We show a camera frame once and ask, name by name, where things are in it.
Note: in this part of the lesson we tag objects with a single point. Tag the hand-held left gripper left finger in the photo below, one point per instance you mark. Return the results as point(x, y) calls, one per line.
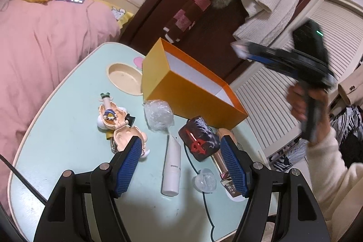
point(129, 165)

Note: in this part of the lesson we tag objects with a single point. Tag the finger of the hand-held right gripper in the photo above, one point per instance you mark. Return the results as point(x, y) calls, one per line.
point(269, 64)
point(266, 49)

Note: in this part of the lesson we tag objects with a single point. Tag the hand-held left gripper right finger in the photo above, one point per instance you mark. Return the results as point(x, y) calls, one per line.
point(234, 165)

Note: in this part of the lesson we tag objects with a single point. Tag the shiny pink metallic tube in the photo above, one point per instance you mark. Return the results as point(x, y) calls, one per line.
point(218, 164)

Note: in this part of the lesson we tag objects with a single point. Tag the small white packet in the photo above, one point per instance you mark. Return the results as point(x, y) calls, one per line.
point(239, 49)

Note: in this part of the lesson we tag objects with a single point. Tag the black pouch with red mark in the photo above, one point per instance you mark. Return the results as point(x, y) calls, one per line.
point(198, 137)

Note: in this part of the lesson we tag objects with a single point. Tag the cartoon character figurine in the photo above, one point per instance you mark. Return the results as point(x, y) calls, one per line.
point(109, 117)

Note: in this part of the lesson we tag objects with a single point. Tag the clear plastic bag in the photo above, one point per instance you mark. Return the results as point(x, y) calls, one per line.
point(158, 115)

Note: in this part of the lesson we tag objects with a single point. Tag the orange cardboard box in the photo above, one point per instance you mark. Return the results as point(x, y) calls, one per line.
point(184, 100)

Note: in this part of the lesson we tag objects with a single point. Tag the person's right forearm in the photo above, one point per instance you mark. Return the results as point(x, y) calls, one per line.
point(334, 182)

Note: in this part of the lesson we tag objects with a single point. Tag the cartoon printed desktop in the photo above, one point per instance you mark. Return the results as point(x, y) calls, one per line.
point(71, 159)

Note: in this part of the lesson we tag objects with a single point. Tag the person's right hand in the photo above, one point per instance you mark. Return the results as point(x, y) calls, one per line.
point(296, 103)

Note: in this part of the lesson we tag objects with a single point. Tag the clear plastic cap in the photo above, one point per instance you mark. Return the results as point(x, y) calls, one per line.
point(204, 181)

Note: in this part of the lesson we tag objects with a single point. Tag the white slatted door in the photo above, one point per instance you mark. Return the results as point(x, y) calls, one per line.
point(269, 106)

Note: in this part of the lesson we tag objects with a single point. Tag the white tube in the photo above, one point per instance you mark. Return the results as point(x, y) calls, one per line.
point(171, 171)

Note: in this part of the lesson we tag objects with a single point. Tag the beige coat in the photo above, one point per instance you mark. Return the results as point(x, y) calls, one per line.
point(351, 83)

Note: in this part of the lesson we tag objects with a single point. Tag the dark wooden door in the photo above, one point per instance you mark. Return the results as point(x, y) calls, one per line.
point(212, 32)

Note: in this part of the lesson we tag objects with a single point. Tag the zebra patterned cloth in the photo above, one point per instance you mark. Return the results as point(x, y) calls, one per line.
point(348, 120)

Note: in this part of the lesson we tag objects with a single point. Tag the pink blanket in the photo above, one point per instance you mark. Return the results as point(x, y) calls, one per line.
point(42, 46)

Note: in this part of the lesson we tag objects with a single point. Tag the yellow cartoon printed cloth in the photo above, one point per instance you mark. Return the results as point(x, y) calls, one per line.
point(122, 16)

